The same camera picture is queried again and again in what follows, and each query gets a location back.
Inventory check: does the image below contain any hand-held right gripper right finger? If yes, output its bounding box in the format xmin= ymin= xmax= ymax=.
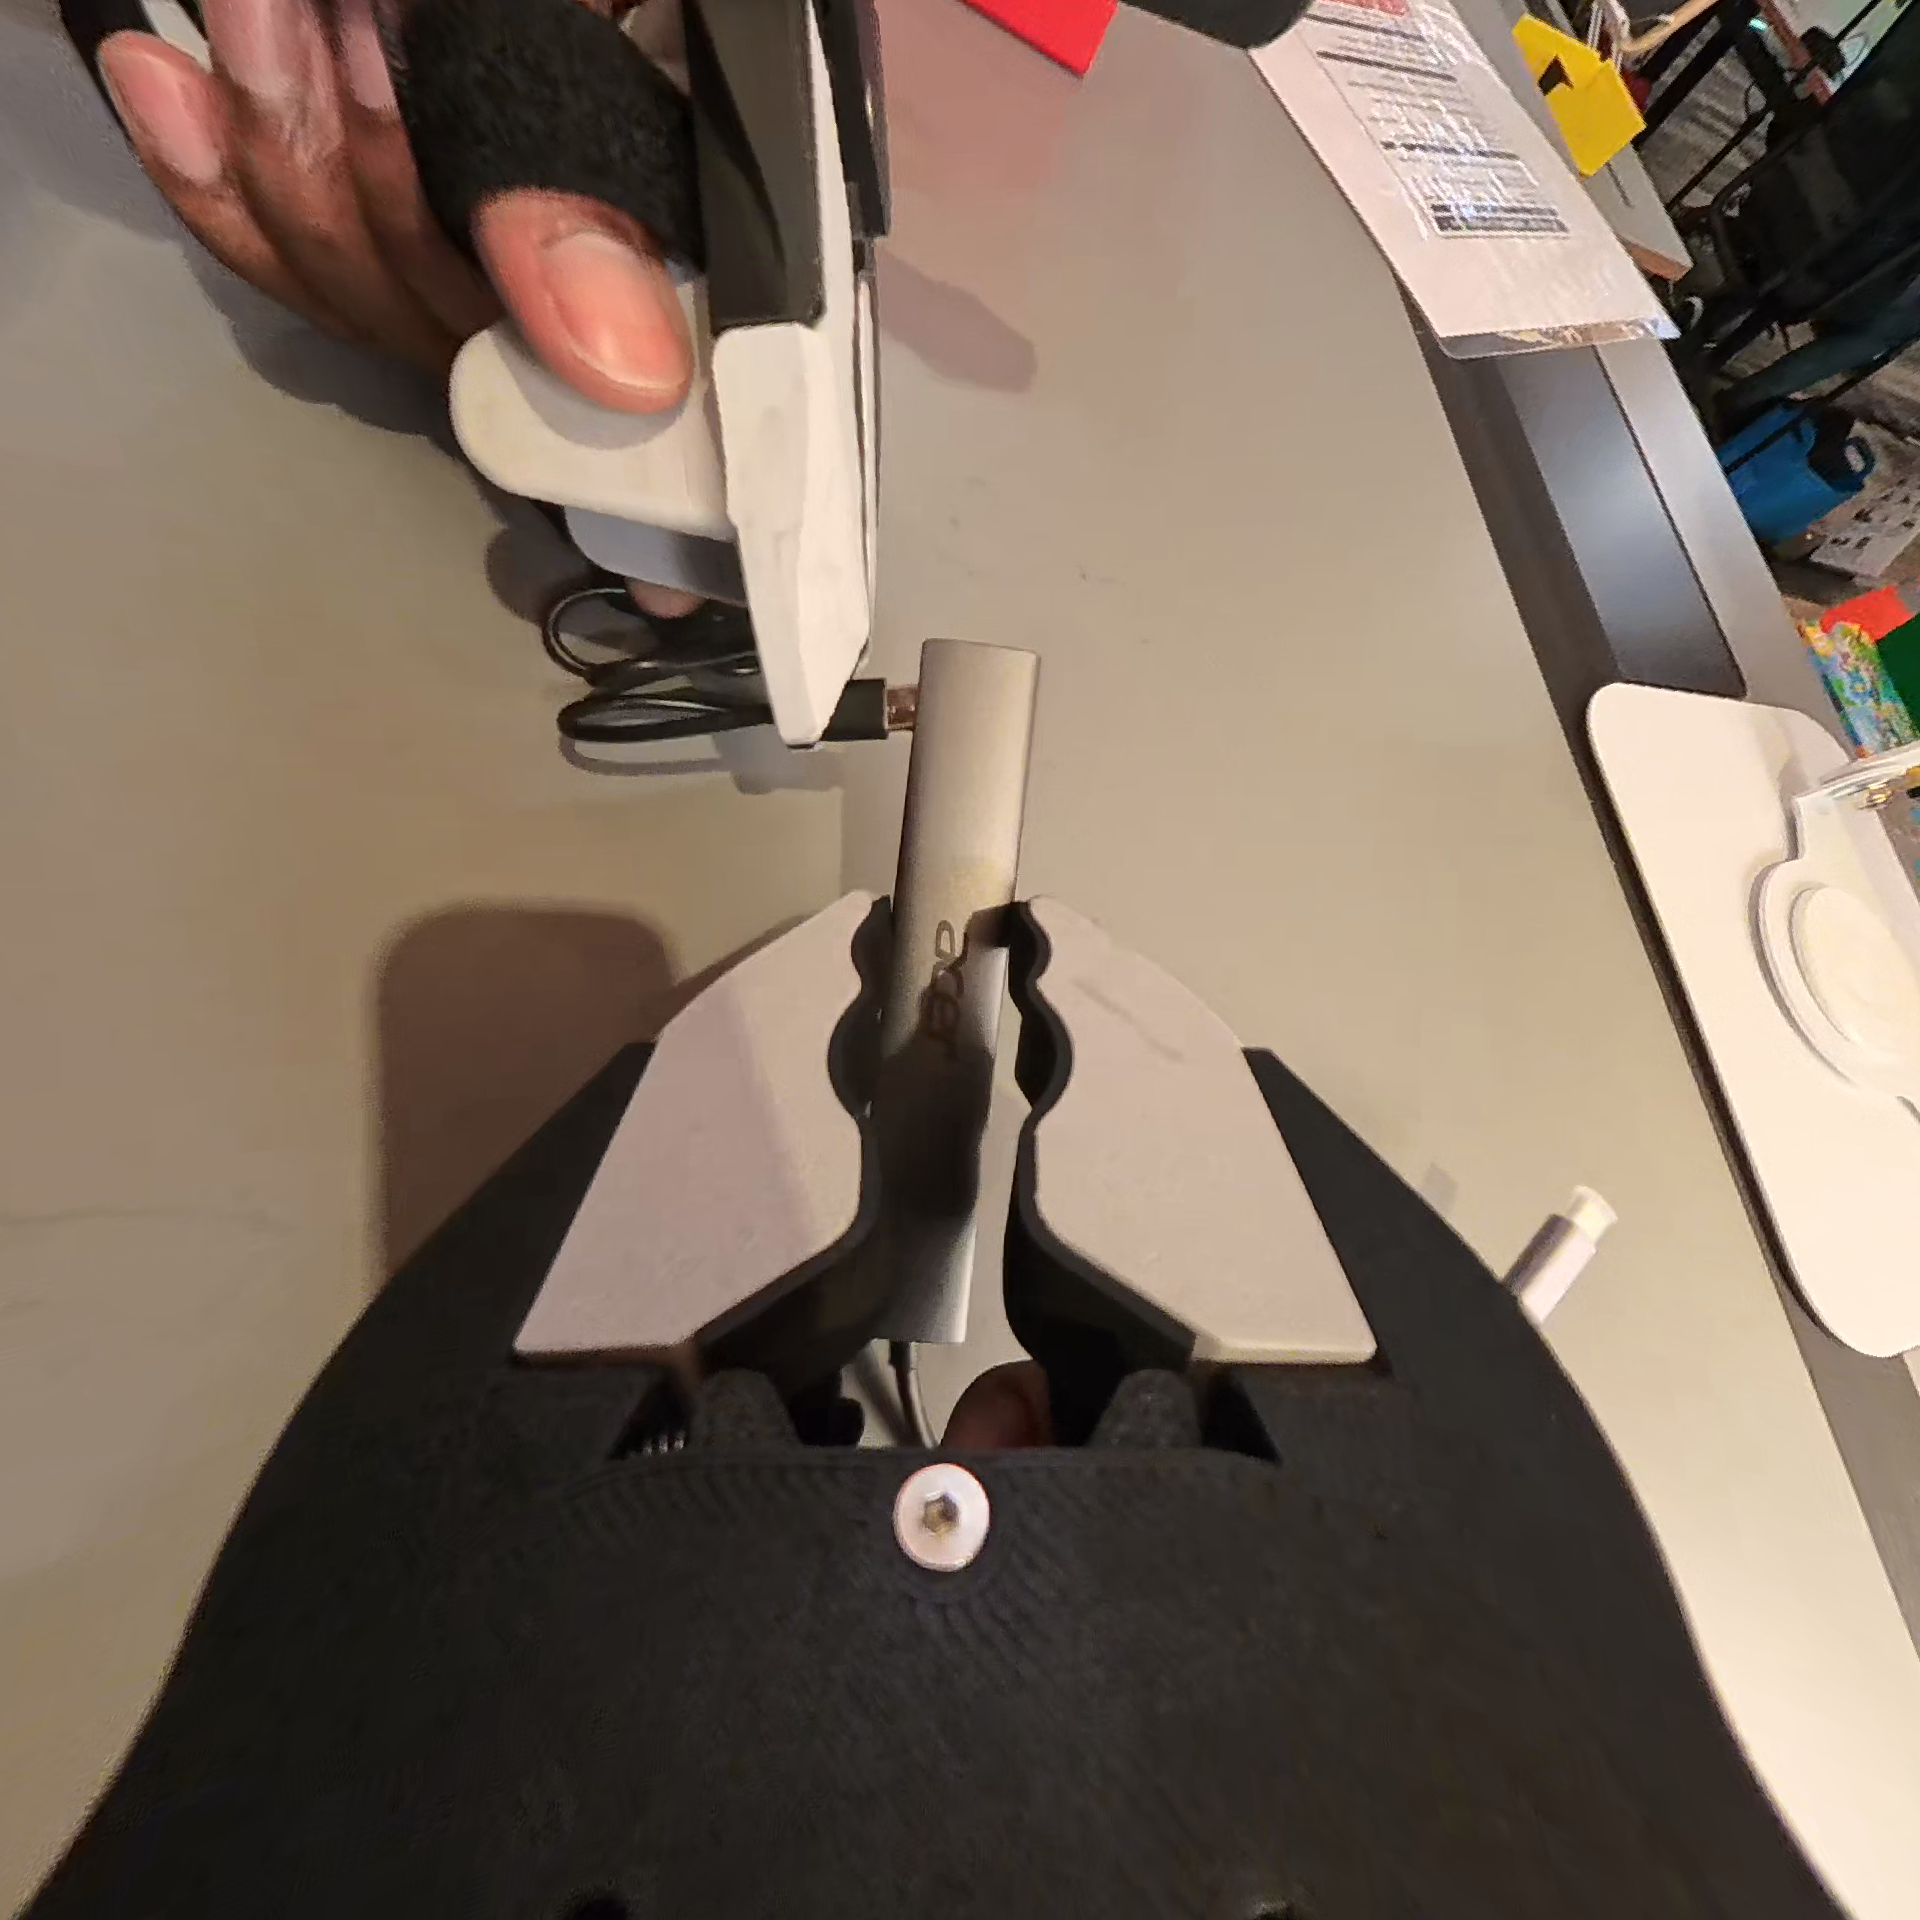
xmin=1002 ymin=893 xmax=1382 ymax=1370

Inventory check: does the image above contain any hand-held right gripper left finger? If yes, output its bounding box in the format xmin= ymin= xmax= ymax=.
xmin=512 ymin=891 xmax=902 ymax=1383

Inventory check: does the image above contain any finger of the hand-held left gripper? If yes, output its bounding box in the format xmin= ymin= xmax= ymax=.
xmin=714 ymin=277 xmax=882 ymax=752

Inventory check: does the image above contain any black usb-c cable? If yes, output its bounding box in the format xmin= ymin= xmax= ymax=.
xmin=545 ymin=582 xmax=923 ymax=747

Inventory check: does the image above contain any grey usb hub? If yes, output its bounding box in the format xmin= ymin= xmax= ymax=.
xmin=872 ymin=638 xmax=1044 ymax=1343

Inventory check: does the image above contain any person's left hand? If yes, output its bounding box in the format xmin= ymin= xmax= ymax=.
xmin=93 ymin=0 xmax=700 ymax=418

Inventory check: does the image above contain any red plastic bin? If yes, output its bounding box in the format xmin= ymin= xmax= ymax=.
xmin=961 ymin=0 xmax=1121 ymax=72

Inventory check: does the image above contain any white flat pad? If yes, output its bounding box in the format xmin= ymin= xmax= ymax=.
xmin=1587 ymin=682 xmax=1920 ymax=1359

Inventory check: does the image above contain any laminated instruction sheet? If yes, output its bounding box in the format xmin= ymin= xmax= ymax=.
xmin=1252 ymin=0 xmax=1681 ymax=358

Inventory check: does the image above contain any white moulded tray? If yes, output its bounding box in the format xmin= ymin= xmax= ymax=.
xmin=1750 ymin=756 xmax=1920 ymax=1119

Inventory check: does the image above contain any colourful patterned box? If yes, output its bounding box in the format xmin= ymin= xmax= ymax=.
xmin=1797 ymin=588 xmax=1920 ymax=752

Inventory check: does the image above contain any blue container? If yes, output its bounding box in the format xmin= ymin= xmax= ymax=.
xmin=1717 ymin=412 xmax=1876 ymax=541

